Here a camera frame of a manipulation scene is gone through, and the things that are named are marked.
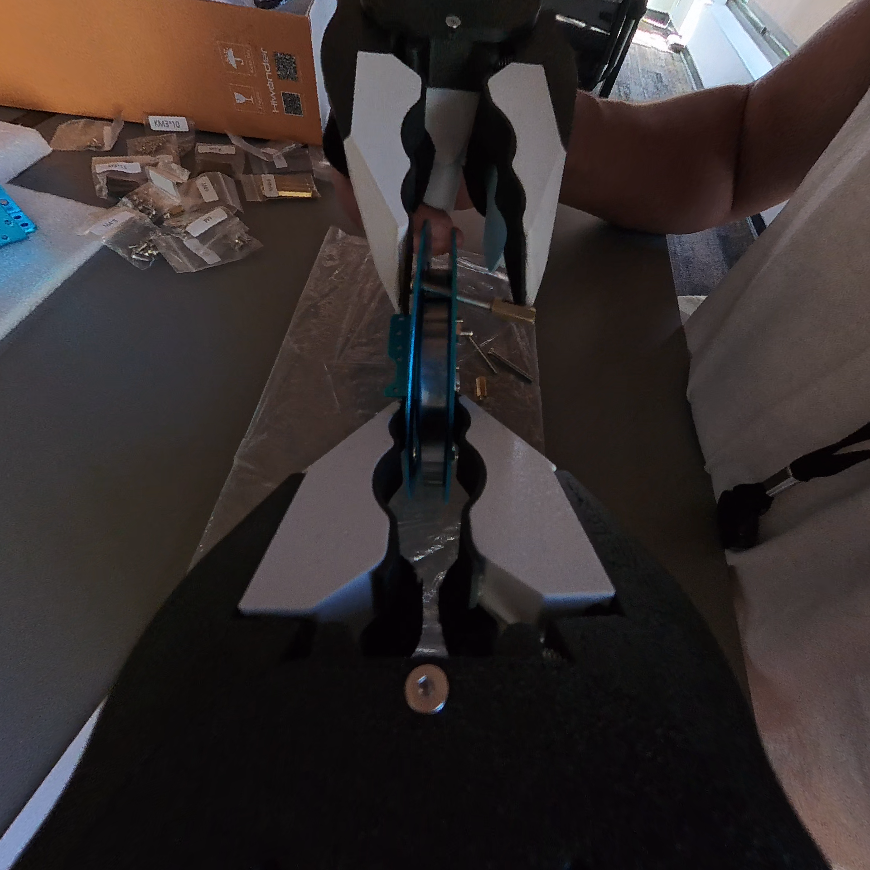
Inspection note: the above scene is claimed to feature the blue perforated U bracket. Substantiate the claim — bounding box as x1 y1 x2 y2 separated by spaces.
0 184 35 252

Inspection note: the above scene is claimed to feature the clear plastic bag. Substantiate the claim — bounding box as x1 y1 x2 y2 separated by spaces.
193 224 545 613

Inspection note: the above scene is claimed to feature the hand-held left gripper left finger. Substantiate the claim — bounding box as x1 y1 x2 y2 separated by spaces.
238 401 424 657

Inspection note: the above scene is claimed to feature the person's right hand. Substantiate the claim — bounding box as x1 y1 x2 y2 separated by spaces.
406 200 470 254

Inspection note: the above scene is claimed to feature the white foam block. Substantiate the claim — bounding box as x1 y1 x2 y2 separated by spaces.
0 122 53 181

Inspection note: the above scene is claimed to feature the white foam sheet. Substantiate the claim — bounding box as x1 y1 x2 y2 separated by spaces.
0 184 103 341

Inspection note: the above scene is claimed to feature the black strap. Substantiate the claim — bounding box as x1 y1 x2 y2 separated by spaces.
717 425 870 551

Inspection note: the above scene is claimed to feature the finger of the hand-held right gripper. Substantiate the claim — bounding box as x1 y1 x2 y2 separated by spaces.
478 63 570 307
345 51 425 308

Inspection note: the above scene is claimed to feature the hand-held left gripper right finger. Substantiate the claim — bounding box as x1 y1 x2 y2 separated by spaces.
438 400 617 657

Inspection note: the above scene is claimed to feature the blue round rotating base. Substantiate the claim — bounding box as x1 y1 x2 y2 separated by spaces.
386 217 463 504

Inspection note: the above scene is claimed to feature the grey desk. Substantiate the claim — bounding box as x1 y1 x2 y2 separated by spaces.
0 102 742 851

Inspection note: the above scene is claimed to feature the pile of small hardware bags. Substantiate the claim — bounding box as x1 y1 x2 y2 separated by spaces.
51 116 327 273

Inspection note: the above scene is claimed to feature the person's right forearm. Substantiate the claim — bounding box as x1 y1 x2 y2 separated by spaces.
561 0 859 235

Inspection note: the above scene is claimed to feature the orange cardboard box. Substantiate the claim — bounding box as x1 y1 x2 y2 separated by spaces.
0 0 341 147

